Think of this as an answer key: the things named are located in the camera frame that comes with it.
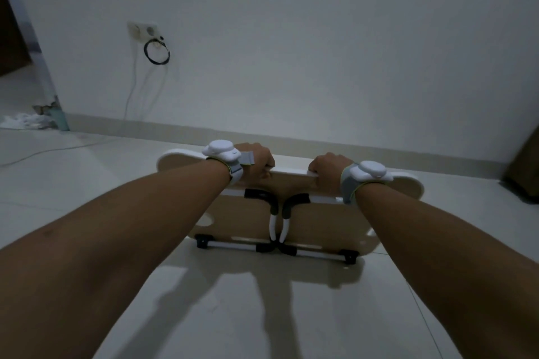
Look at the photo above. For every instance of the person's right hand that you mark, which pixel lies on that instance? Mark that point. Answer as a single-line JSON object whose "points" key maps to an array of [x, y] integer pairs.
{"points": [[330, 169]]}

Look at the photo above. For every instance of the white crumpled cloth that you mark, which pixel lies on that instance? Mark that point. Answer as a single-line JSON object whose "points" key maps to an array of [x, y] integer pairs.
{"points": [[25, 121]]}

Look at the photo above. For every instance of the brown wooden door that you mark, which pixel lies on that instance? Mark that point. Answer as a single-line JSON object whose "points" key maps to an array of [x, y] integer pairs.
{"points": [[11, 34]]}

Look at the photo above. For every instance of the person's left forearm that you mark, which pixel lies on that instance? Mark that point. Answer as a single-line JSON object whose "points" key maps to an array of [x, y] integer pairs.
{"points": [[97, 253]]}

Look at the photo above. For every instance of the person's left hand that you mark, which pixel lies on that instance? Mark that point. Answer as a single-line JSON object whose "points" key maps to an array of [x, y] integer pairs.
{"points": [[254, 161]]}

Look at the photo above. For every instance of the white wall power socket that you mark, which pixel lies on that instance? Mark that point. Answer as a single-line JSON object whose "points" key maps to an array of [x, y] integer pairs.
{"points": [[142, 30]]}

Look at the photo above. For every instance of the person's left fingers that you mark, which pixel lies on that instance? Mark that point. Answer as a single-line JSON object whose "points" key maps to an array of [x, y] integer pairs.
{"points": [[266, 169]]}

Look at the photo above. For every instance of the brown furniture piece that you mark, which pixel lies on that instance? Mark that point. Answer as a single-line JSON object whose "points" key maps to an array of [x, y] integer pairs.
{"points": [[524, 169]]}

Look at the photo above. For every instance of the person's right fingers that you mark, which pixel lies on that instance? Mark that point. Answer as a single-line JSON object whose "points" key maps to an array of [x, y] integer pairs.
{"points": [[315, 169]]}

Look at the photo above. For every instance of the white folding lap table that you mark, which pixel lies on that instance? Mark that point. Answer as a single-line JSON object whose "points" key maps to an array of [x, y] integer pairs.
{"points": [[294, 220]]}

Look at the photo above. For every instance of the person's right forearm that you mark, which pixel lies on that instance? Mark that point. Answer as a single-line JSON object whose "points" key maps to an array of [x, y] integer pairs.
{"points": [[454, 262]]}

